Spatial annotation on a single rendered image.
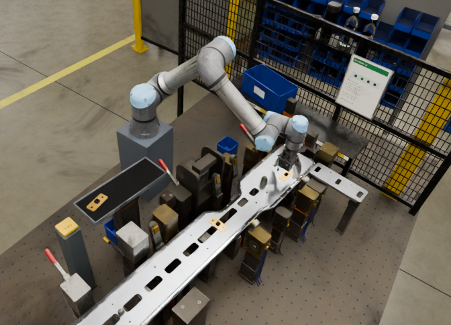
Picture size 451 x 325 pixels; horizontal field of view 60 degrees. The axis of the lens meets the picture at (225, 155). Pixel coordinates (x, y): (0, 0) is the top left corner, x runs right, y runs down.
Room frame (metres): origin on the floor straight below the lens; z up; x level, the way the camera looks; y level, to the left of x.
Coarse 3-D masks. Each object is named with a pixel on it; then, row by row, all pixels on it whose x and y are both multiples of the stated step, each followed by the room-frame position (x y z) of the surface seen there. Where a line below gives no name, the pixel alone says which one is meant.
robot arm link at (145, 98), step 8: (136, 88) 1.48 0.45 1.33; (144, 88) 1.49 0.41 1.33; (152, 88) 1.49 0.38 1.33; (136, 96) 1.43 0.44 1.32; (144, 96) 1.43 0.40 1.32; (152, 96) 1.45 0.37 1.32; (160, 96) 1.51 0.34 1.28; (136, 104) 1.41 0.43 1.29; (144, 104) 1.41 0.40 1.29; (152, 104) 1.44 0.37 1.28; (136, 112) 1.41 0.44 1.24; (144, 112) 1.41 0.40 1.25; (152, 112) 1.44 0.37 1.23; (144, 120) 1.41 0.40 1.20
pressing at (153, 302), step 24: (264, 168) 1.40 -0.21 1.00; (240, 192) 1.22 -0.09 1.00; (264, 192) 1.24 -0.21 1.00; (288, 192) 1.27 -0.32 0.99; (216, 216) 1.06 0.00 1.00; (240, 216) 1.08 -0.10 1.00; (192, 240) 0.92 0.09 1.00; (216, 240) 0.94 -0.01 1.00; (144, 264) 0.78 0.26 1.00; (168, 264) 0.80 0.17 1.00; (192, 264) 0.81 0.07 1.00; (120, 288) 0.67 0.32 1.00; (144, 288) 0.69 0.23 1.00; (168, 288) 0.70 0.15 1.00; (96, 312) 0.57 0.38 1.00; (144, 312) 0.60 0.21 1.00
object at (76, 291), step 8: (72, 280) 0.65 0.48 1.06; (80, 280) 0.65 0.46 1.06; (64, 288) 0.62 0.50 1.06; (72, 288) 0.62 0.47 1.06; (80, 288) 0.62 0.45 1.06; (88, 288) 0.63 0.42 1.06; (64, 296) 0.62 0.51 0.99; (72, 296) 0.59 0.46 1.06; (80, 296) 0.60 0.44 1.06; (88, 296) 0.61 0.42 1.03; (72, 304) 0.59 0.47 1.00; (80, 304) 0.59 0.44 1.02; (88, 304) 0.61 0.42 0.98; (80, 312) 0.58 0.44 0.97
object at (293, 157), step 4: (288, 148) 1.34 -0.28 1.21; (284, 152) 1.33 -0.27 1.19; (288, 152) 1.31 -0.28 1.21; (292, 152) 1.32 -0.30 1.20; (280, 156) 1.35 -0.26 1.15; (284, 156) 1.33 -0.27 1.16; (288, 156) 1.33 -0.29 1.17; (292, 156) 1.34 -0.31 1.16; (296, 156) 1.35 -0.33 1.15; (280, 160) 1.33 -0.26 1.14; (284, 160) 1.31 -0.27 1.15; (288, 160) 1.32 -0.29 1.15; (292, 160) 1.32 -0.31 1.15; (296, 160) 1.34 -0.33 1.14; (276, 164) 1.33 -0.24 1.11; (280, 164) 1.32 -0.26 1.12; (284, 164) 1.31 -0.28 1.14; (288, 164) 1.30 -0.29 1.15; (292, 164) 1.31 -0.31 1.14; (284, 168) 1.31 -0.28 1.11; (288, 168) 1.30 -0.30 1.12
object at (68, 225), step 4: (64, 220) 0.83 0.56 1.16; (68, 220) 0.83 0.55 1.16; (72, 220) 0.83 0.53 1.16; (60, 224) 0.81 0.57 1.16; (64, 224) 0.81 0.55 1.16; (68, 224) 0.81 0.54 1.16; (72, 224) 0.82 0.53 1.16; (76, 224) 0.82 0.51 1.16; (56, 228) 0.79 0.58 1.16; (60, 228) 0.79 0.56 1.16; (64, 228) 0.79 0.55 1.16; (68, 228) 0.80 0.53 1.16; (72, 228) 0.80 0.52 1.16; (76, 228) 0.81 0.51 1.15; (60, 232) 0.78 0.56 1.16; (64, 232) 0.78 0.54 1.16; (68, 232) 0.78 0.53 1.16; (64, 236) 0.77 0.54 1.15
